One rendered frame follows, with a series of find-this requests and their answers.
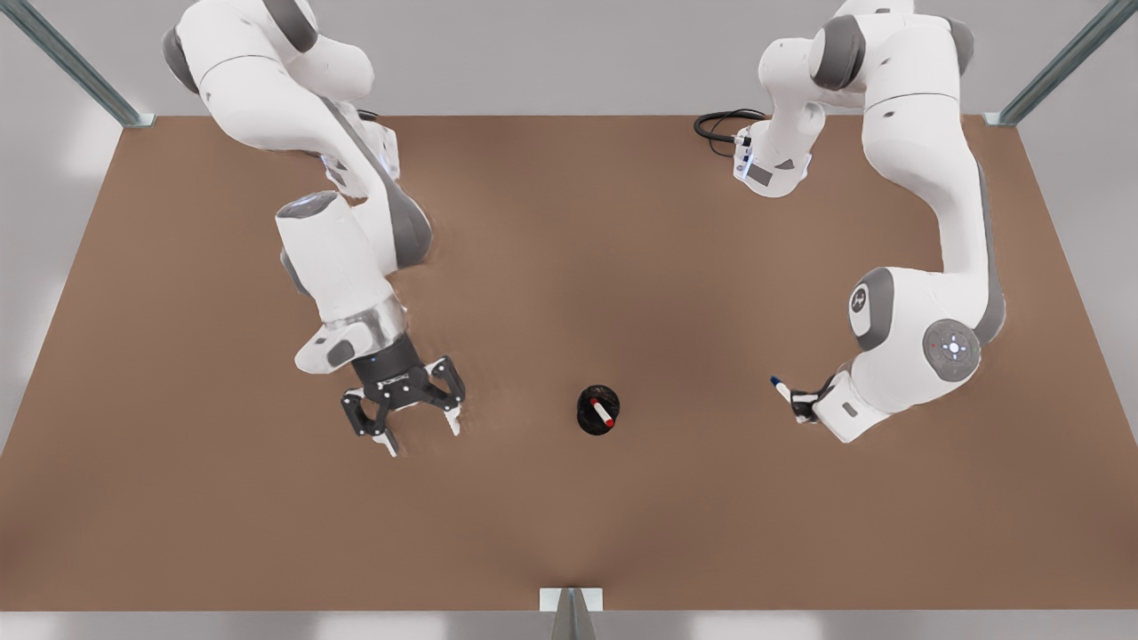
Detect black pen holder cup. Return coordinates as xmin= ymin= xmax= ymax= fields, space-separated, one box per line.
xmin=576 ymin=384 xmax=621 ymax=437

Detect silver frame post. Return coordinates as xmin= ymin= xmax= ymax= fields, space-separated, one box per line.
xmin=983 ymin=0 xmax=1138 ymax=129
xmin=539 ymin=587 xmax=605 ymax=640
xmin=0 ymin=0 xmax=157 ymax=129

